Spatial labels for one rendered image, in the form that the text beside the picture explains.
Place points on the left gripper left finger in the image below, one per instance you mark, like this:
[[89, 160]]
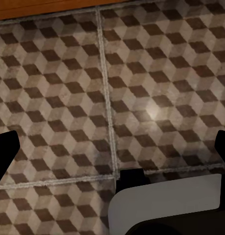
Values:
[[9, 146]]

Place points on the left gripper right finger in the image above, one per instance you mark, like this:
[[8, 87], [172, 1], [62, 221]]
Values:
[[220, 143]]

